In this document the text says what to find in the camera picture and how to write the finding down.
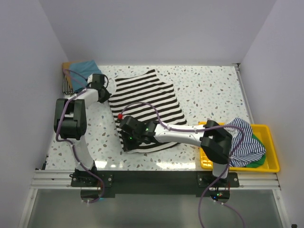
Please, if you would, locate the blue tank top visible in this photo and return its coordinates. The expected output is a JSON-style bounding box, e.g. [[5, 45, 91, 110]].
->
[[69, 60, 102, 92]]

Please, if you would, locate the black white striped tank top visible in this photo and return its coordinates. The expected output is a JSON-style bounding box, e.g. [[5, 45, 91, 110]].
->
[[108, 69, 187, 153]]

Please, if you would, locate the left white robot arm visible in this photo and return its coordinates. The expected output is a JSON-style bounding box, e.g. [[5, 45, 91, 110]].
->
[[54, 73, 111, 186]]

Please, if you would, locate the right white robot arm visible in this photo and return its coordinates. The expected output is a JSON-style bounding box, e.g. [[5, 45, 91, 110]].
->
[[119, 116, 232, 187]]

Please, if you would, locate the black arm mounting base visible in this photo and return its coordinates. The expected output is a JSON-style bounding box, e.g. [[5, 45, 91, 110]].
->
[[70, 171, 240, 200]]

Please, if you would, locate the folded thin-striped tank top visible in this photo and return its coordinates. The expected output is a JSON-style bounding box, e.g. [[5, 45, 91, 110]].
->
[[62, 74, 85, 95]]

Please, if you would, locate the folded tan tank top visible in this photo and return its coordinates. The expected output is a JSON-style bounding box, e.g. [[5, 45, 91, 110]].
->
[[62, 62, 73, 70]]

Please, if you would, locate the navy white striped tank top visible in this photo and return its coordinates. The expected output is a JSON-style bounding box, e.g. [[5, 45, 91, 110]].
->
[[225, 117, 253, 168]]

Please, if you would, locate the green tank top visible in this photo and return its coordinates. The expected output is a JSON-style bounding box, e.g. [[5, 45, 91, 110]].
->
[[245, 134, 266, 168]]

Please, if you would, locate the yellow plastic bin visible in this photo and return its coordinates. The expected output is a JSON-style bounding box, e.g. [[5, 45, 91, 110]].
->
[[198, 121, 280, 173]]

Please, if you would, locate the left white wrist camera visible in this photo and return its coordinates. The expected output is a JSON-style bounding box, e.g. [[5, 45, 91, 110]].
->
[[87, 74, 93, 84]]

